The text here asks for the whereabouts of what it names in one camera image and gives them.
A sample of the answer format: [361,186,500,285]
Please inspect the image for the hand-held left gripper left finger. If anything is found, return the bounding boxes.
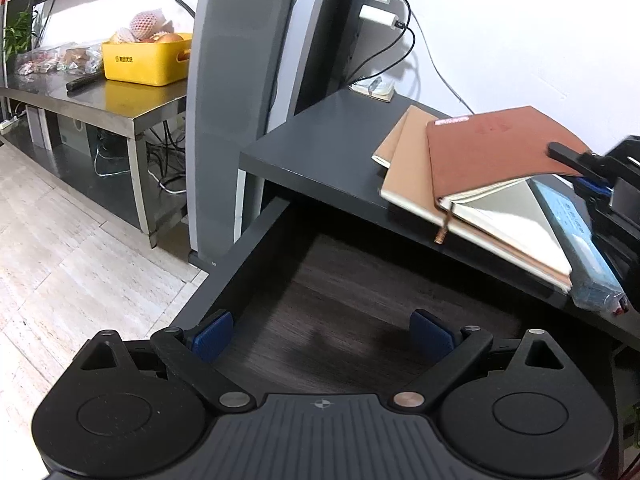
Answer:
[75,310,257,414]

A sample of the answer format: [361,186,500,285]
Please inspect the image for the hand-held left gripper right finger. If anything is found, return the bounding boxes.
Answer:
[392,309,577,414]

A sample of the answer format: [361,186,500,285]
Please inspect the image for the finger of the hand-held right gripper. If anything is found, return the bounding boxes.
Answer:
[547,142,609,177]
[573,177,614,199]

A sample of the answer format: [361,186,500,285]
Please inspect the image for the brown leather notebook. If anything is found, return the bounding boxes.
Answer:
[426,106,594,295]

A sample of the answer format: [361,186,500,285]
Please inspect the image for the dark desk drawer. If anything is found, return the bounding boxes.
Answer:
[170,195,620,411]

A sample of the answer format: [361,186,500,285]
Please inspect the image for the blue wrapped box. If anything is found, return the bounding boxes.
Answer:
[529,177,629,317]

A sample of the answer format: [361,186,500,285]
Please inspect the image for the large tan notebook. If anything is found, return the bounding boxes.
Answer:
[381,109,451,222]

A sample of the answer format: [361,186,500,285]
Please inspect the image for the small tan notebook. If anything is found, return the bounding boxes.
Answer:
[371,105,417,170]

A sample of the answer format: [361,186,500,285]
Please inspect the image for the small wrapped notepad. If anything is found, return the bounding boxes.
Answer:
[349,76,396,104]

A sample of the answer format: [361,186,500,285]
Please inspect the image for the dark grey desk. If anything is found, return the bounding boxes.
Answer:
[239,87,640,480]

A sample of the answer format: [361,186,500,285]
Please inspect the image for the grey box under table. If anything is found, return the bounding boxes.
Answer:
[57,114,92,154]

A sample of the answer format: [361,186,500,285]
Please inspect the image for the steel table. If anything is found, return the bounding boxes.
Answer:
[0,72,194,251]

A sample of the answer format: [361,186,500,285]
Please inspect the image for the grey curved column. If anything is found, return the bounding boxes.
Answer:
[187,0,342,267]

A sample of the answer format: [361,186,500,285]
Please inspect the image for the yellow plastic basket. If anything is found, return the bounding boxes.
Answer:
[101,32,194,87]

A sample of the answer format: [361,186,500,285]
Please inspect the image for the black remote control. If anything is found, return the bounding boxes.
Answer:
[66,74,101,93]

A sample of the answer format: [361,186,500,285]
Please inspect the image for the clear plastic snack bags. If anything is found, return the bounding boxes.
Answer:
[14,42,106,76]

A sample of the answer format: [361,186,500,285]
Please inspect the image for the large fruit in foam net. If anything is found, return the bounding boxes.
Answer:
[129,8,169,41]

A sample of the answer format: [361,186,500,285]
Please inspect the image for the green plant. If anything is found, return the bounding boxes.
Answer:
[2,9,39,57]

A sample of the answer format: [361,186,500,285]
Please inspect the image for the white cable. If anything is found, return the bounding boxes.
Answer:
[94,144,137,179]

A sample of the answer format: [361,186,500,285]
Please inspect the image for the black charger cable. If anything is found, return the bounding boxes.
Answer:
[370,22,475,115]
[350,0,413,86]

